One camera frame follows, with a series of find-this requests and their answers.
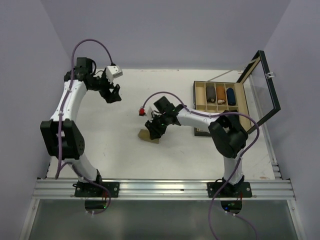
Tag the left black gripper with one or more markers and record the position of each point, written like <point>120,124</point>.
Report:
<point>109,96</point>

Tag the khaki underwear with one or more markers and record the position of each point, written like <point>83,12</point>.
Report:
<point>144,135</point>

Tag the rolled navy underwear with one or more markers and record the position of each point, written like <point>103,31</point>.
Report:
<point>231,97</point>

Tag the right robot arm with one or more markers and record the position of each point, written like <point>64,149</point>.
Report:
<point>228,135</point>

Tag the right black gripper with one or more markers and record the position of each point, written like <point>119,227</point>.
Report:
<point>155,131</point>

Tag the aluminium mounting rail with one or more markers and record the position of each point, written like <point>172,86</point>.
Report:
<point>152,189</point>

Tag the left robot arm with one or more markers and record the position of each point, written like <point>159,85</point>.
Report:
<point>63,138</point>

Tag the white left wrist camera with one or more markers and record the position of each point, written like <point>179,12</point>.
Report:
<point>113,72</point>

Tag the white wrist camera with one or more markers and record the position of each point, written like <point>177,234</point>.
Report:
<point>113,72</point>
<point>146,111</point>

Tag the black compartment storage box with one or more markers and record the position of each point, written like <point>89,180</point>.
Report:
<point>254,91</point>

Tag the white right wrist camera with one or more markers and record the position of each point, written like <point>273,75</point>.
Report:
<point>146,111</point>

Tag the rolled orange underwear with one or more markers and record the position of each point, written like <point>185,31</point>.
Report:
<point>220,95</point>

